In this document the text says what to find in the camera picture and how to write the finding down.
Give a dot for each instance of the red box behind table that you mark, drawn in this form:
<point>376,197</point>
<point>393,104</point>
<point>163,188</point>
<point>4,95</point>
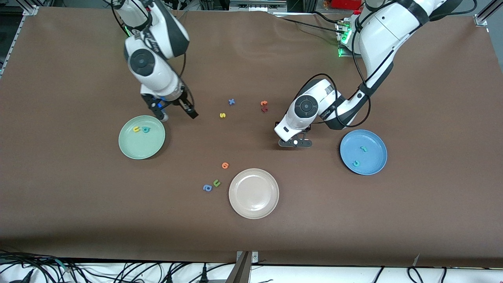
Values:
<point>346,4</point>

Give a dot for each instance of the beige plate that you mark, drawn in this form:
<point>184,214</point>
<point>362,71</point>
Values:
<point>254,193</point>

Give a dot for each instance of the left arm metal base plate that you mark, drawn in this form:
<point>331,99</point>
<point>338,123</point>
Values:
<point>341,53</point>

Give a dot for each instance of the green foam letter u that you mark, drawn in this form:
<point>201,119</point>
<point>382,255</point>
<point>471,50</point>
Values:
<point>215,183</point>

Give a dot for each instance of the small white paper tag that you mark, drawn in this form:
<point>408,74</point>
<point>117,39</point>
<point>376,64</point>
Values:
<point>415,260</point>

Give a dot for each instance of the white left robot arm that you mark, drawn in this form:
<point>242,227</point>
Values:
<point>381,35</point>

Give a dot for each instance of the blue foam letter a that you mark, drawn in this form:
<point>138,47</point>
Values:
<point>205,188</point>

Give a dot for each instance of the silver table edge bracket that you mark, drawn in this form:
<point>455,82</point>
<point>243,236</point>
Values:
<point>254,257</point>

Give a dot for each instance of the brown table cover sheet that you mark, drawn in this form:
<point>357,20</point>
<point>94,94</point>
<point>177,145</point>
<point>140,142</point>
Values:
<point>78,204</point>

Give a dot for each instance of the grey device behind table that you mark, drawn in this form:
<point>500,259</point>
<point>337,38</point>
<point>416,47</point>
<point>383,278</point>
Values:
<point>257,4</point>

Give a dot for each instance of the teal foam letter p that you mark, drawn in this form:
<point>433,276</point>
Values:
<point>146,130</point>

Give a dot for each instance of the aluminium beam under table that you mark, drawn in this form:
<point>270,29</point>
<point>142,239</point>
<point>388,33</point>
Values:
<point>240,271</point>

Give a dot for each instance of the light green plate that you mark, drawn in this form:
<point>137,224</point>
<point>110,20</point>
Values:
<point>142,143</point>

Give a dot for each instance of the blue plate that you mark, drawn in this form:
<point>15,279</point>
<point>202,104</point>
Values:
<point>373,157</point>

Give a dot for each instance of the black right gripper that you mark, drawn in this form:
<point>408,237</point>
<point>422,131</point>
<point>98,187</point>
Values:
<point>175,102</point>

